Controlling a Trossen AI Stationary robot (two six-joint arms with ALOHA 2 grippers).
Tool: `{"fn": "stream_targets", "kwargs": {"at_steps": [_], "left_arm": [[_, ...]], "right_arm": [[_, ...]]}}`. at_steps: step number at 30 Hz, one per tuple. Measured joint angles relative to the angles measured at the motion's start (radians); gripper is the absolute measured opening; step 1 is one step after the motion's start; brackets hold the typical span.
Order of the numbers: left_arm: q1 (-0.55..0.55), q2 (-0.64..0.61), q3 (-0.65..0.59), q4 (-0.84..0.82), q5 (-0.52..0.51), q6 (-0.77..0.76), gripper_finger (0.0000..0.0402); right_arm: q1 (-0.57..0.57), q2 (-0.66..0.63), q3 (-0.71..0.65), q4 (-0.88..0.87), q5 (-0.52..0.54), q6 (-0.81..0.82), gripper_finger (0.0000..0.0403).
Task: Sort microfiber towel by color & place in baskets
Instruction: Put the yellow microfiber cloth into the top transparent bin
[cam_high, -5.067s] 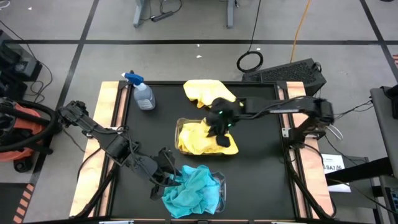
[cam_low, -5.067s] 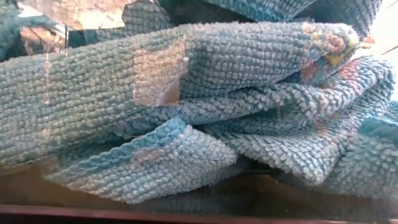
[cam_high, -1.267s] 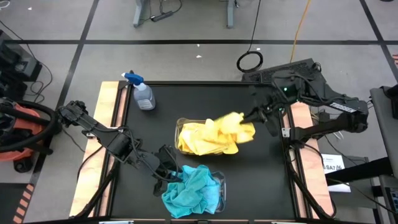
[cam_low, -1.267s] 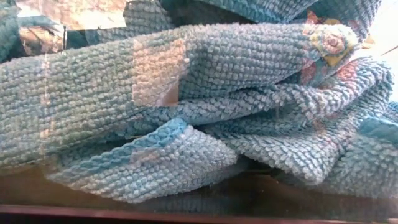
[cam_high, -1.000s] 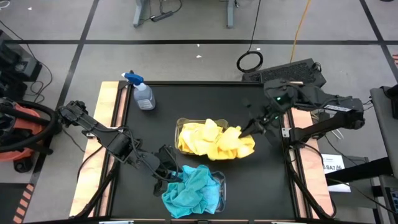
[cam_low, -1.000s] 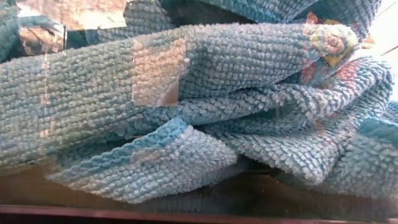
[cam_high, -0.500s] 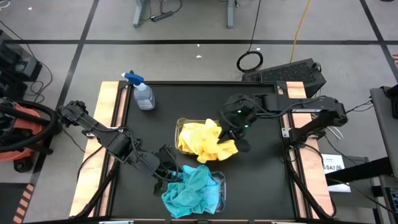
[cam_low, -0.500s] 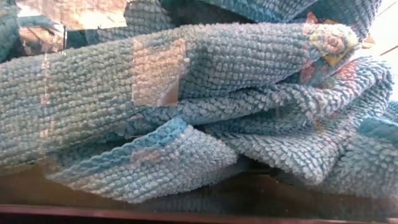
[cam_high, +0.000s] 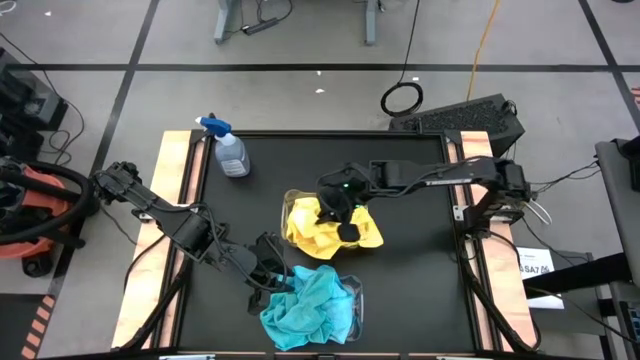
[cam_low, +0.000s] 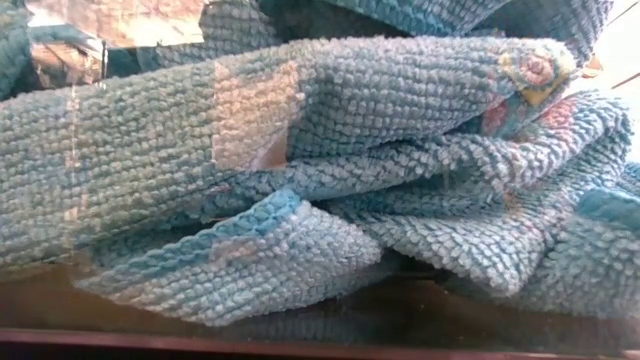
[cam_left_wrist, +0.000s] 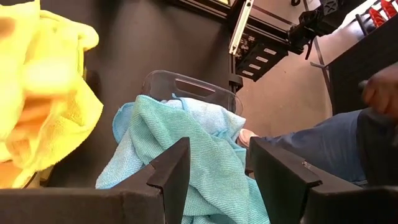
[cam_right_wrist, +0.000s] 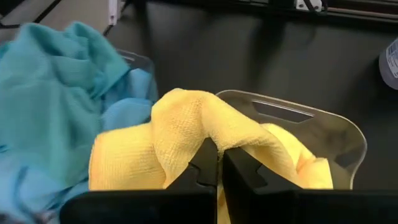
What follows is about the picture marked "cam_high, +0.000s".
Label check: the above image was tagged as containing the grey desk leg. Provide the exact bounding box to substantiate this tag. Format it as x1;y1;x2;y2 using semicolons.
363;0;379;46
213;0;239;45

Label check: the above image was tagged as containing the yellow cable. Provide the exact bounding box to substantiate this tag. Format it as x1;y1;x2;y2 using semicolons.
465;0;501;101

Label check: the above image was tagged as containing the black backlit keyboard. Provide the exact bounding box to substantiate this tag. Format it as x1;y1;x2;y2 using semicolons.
627;304;640;346

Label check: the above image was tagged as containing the white paper sign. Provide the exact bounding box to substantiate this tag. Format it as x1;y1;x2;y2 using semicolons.
514;246;565;310

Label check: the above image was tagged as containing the black electronics box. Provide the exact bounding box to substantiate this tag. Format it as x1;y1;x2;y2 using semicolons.
0;127;46;162
0;47;69;134

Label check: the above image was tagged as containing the orange vacuum cleaner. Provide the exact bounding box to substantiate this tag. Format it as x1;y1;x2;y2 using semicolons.
0;155;101;279

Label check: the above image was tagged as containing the light blue microfiber towel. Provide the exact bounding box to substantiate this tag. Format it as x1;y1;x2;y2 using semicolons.
289;264;357;346

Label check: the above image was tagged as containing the spray bottle blue trigger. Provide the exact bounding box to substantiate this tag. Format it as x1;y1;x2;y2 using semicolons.
195;115;251;179

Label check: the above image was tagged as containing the black coiled cable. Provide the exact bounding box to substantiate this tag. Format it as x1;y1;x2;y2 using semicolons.
379;0;425;117

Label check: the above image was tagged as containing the black case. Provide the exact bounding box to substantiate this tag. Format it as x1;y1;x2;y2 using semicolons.
615;135;640;192

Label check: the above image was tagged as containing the teal microfiber towel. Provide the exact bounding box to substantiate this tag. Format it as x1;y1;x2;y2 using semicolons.
258;294;321;352

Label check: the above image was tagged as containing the grey metal cart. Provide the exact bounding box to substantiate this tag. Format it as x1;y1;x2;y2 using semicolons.
593;135;640;289

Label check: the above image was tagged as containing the black computer tower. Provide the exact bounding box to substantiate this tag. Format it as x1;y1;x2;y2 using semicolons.
388;93;526;161

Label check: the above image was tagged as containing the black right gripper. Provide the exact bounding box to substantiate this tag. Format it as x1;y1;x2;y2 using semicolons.
315;167;374;244

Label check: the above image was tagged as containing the black power strip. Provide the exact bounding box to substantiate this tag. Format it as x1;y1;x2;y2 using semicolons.
242;17;280;36

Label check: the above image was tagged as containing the black metal beam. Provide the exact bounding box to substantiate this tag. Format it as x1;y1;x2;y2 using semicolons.
522;252;640;301

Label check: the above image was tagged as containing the clear plastic basket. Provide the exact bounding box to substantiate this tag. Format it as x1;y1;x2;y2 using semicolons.
280;188;371;251
267;267;366;344

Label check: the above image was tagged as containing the black table mat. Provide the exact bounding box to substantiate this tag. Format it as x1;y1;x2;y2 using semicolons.
192;134;474;354

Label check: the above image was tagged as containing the black orange striped floor mat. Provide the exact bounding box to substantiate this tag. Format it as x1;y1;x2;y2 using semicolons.
0;293;57;360

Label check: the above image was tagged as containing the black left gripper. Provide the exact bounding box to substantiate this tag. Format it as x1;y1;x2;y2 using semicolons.
239;231;296;316

